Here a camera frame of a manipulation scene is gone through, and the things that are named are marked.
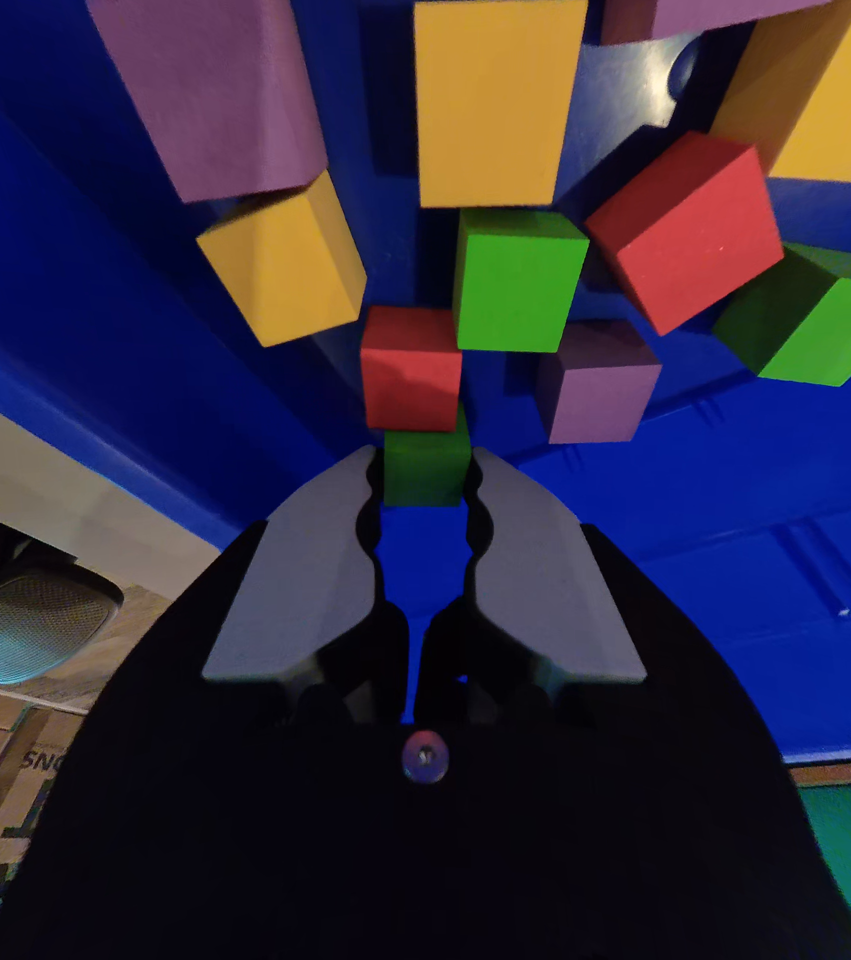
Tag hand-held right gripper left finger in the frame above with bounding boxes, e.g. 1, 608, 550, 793
202, 446, 385, 682

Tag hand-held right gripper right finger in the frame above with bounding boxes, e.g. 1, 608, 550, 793
464, 447, 648, 684

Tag blue plastic bin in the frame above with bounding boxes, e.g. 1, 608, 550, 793
0, 0, 851, 766

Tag green wooden cube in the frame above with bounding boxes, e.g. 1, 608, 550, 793
382, 405, 472, 507

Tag pile of coloured wooden cubes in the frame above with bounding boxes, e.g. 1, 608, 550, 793
86, 0, 851, 445

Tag black office chair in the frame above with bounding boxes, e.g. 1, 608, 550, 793
0, 501, 125, 685

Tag wooden table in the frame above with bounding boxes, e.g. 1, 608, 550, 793
789, 759, 851, 789

